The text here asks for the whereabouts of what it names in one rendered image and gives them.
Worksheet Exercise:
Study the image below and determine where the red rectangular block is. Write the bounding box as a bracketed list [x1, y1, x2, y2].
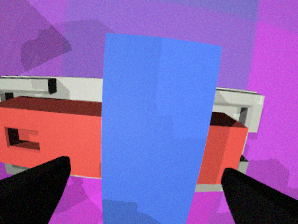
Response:
[0, 96, 249, 185]

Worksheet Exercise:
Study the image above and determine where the blue bar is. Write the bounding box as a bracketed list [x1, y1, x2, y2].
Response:
[101, 34, 222, 224]

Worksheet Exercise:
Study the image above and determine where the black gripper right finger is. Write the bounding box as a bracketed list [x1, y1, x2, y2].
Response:
[221, 167, 298, 224]

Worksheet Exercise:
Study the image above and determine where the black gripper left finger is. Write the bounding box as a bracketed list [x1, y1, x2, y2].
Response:
[0, 155, 72, 224]

